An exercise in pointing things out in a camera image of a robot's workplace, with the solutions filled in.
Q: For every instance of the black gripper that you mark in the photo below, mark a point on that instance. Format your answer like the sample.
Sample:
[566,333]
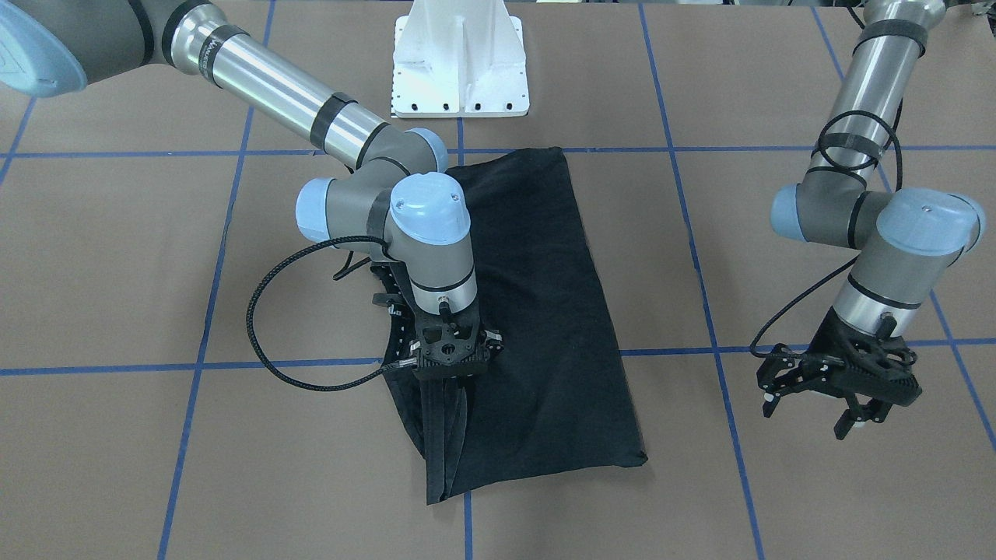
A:
[826,336]
[394,313]

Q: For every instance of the black printed t-shirt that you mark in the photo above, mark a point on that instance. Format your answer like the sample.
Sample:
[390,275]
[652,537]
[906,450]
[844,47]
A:
[556,397]

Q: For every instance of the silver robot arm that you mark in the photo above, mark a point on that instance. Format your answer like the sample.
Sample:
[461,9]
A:
[853,196]
[399,206]

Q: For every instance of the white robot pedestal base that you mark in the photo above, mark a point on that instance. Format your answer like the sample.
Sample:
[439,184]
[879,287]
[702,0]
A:
[459,59]

